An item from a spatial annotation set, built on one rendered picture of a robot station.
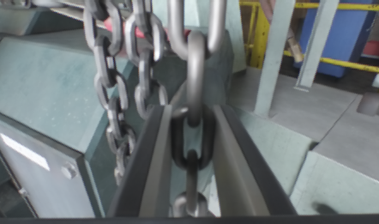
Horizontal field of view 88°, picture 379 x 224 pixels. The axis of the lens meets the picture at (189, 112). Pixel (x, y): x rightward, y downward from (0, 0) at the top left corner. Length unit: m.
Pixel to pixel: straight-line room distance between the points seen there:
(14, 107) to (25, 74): 0.04
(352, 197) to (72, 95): 0.56
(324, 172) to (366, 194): 0.08
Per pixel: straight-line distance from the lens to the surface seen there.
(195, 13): 0.78
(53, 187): 0.30
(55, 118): 0.24
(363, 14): 3.09
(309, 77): 0.91
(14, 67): 0.34
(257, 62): 2.27
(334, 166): 0.55
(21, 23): 0.43
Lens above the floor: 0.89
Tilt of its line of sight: 29 degrees down
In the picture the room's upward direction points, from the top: 1 degrees clockwise
